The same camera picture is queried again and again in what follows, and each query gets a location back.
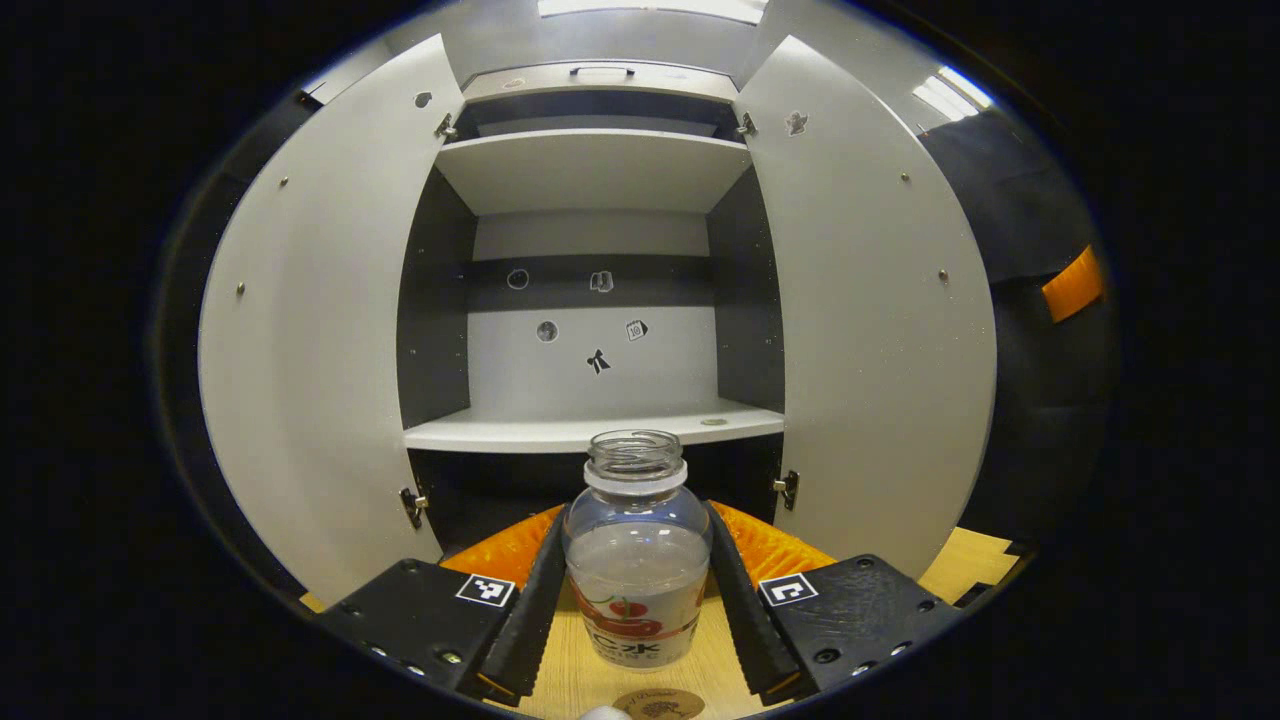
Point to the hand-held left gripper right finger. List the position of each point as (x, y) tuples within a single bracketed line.
[(745, 620)]

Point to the ceiling light panel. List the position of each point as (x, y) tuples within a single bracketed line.
[(650, 8), (950, 95)]

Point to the clear plastic bottle red label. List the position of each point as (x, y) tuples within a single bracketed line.
[(635, 570)]

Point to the light grey cabinet door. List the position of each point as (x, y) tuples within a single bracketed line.
[(880, 330), (320, 330)]

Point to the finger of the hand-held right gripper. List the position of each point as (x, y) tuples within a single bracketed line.
[(1072, 287)]

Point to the round brown coaster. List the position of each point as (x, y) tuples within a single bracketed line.
[(660, 705)]

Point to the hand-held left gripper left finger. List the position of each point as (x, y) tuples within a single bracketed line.
[(535, 620)]

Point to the grey cabinet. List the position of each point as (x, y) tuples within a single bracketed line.
[(590, 170)]

